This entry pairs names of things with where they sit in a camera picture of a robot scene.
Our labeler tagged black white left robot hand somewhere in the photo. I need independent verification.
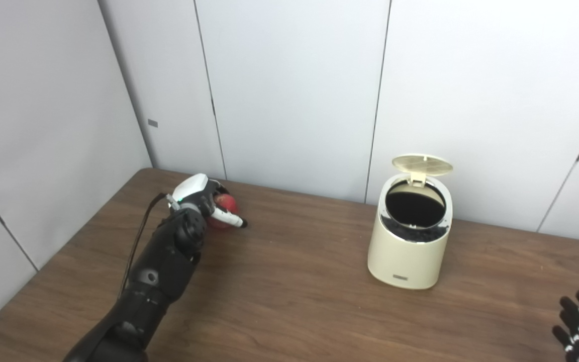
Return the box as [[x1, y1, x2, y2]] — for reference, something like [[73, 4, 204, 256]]
[[166, 173, 248, 231]]

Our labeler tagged cream-colored round bin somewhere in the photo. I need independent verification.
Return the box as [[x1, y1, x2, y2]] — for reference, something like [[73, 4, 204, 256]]
[[367, 154, 455, 290]]

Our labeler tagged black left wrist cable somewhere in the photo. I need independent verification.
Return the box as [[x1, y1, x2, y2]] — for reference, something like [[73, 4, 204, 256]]
[[119, 193, 170, 302]]

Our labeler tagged cream round bin lid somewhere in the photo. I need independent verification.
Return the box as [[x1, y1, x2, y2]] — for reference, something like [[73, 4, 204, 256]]
[[392, 154, 454, 188]]

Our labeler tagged red apple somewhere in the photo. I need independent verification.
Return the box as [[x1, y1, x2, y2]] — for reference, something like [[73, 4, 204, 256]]
[[208, 194, 240, 230]]

